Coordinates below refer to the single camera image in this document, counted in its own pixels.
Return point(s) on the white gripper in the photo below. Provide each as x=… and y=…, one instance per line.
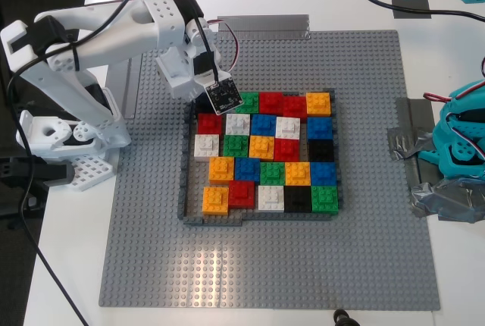
x=178, y=84

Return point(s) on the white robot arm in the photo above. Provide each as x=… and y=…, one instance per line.
x=106, y=34

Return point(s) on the grey Lego baseplate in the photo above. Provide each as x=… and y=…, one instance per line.
x=265, y=265

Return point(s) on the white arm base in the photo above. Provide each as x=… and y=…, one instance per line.
x=91, y=172

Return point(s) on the orange Lego cube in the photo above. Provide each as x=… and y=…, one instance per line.
x=318, y=104
x=262, y=148
x=216, y=200
x=296, y=173
x=221, y=170

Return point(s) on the blue Lego cube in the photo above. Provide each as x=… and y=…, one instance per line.
x=264, y=124
x=247, y=169
x=323, y=173
x=319, y=129

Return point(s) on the dark grey brick frame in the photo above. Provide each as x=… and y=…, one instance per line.
x=185, y=174

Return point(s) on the crumpled grey tape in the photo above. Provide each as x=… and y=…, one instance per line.
x=403, y=144
x=443, y=201

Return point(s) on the black knob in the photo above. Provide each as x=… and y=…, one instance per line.
x=343, y=317

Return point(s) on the black table clamp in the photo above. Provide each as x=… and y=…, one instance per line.
x=22, y=172

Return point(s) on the black wrist camera board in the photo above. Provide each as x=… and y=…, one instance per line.
x=223, y=95

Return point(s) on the white Lego cube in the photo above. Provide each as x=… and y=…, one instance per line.
x=271, y=198
x=207, y=147
x=238, y=124
x=288, y=127

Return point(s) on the red Lego cube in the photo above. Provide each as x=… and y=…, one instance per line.
x=295, y=108
x=241, y=192
x=271, y=103
x=209, y=123
x=286, y=149

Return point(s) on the flat grey tape strip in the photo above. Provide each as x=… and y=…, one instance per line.
x=411, y=111

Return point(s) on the green Lego cube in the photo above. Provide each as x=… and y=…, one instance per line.
x=272, y=173
x=236, y=145
x=250, y=103
x=325, y=199

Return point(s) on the dark grey tape patch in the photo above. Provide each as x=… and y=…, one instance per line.
x=413, y=16

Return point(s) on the wide silver tape strip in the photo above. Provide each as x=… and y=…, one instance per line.
x=273, y=27

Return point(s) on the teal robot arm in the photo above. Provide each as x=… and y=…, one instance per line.
x=454, y=136

